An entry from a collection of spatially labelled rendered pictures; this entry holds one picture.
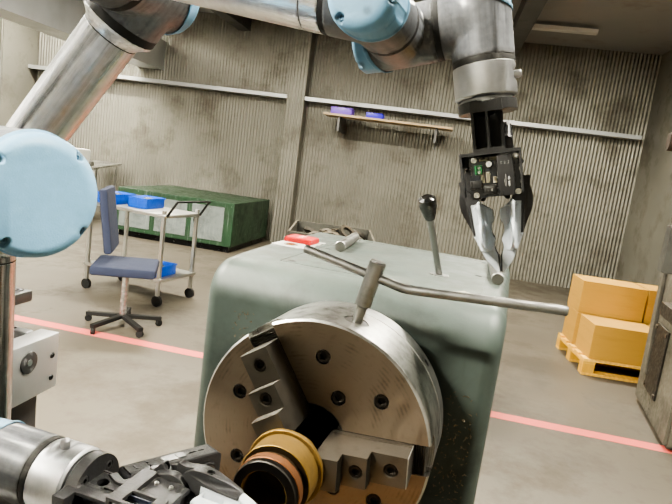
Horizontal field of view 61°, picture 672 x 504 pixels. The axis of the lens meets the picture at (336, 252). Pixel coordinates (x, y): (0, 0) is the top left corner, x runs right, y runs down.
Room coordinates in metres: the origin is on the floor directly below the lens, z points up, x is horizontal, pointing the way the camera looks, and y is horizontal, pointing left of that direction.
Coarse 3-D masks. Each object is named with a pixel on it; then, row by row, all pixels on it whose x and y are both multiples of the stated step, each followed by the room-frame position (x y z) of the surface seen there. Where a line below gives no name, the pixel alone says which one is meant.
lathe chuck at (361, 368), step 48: (288, 336) 0.71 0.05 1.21; (336, 336) 0.70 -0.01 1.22; (384, 336) 0.73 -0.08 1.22; (240, 384) 0.73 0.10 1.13; (336, 384) 0.69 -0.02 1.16; (384, 384) 0.68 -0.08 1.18; (432, 384) 0.74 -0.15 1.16; (240, 432) 0.73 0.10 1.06; (384, 432) 0.67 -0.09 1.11; (432, 432) 0.68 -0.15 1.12
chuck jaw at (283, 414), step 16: (256, 336) 0.73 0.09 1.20; (272, 336) 0.72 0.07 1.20; (256, 352) 0.68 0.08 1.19; (272, 352) 0.69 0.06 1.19; (256, 368) 0.68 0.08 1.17; (272, 368) 0.68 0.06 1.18; (288, 368) 0.70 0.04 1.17; (256, 384) 0.68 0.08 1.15; (272, 384) 0.66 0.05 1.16; (288, 384) 0.68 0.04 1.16; (256, 400) 0.66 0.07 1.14; (272, 400) 0.65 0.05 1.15; (288, 400) 0.66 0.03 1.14; (304, 400) 0.70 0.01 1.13; (272, 416) 0.63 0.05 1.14; (288, 416) 0.65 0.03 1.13; (304, 416) 0.68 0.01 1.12; (256, 432) 0.64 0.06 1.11
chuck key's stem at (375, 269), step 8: (368, 264) 0.73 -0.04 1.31; (376, 264) 0.72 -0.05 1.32; (384, 264) 0.73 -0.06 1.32; (368, 272) 0.72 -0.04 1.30; (376, 272) 0.72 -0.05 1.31; (368, 280) 0.72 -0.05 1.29; (376, 280) 0.72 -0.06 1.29; (360, 288) 0.73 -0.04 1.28; (368, 288) 0.72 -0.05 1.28; (376, 288) 0.73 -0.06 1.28; (360, 296) 0.73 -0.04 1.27; (368, 296) 0.72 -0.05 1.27; (360, 304) 0.72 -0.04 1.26; (368, 304) 0.72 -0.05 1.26; (360, 312) 0.73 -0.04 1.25; (352, 320) 0.73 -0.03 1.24; (360, 320) 0.73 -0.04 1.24
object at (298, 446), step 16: (272, 432) 0.62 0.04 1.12; (288, 432) 0.62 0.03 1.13; (256, 448) 0.60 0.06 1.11; (272, 448) 0.59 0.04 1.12; (288, 448) 0.59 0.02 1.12; (304, 448) 0.61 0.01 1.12; (256, 464) 0.57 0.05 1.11; (272, 464) 0.56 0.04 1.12; (288, 464) 0.57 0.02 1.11; (304, 464) 0.58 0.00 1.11; (320, 464) 0.61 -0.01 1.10; (240, 480) 0.57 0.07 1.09; (256, 480) 0.62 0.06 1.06; (272, 480) 0.63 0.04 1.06; (288, 480) 0.56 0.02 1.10; (304, 480) 0.58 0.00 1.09; (320, 480) 0.61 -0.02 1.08; (256, 496) 0.60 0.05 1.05; (272, 496) 0.61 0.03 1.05; (288, 496) 0.55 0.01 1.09; (304, 496) 0.58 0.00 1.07
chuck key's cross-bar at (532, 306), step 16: (320, 256) 0.75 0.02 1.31; (336, 256) 0.75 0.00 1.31; (352, 272) 0.74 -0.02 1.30; (400, 288) 0.72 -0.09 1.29; (416, 288) 0.71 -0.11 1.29; (432, 288) 0.71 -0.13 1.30; (496, 304) 0.68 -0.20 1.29; (512, 304) 0.68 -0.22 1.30; (528, 304) 0.67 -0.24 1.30; (544, 304) 0.67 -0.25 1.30
